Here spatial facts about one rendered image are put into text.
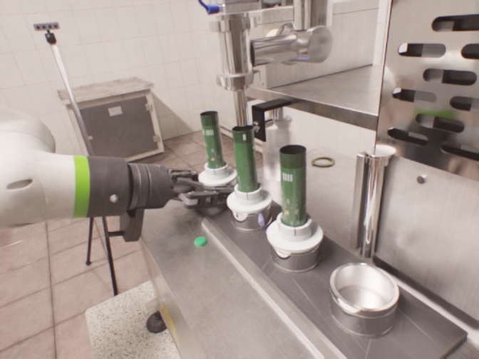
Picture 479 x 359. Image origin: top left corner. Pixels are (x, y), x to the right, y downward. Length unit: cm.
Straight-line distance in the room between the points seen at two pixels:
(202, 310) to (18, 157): 30
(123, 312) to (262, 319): 50
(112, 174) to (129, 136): 288
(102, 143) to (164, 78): 122
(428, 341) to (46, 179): 47
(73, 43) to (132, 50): 59
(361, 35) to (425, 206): 41
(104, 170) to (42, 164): 7
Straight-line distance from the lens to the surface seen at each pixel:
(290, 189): 38
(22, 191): 47
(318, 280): 42
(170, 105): 415
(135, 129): 336
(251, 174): 47
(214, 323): 40
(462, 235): 35
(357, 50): 68
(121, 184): 49
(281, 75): 56
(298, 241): 41
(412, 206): 36
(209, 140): 55
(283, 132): 62
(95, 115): 327
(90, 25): 391
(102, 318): 85
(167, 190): 52
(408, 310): 41
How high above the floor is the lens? 134
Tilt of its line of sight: 27 degrees down
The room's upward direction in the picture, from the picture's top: 6 degrees counter-clockwise
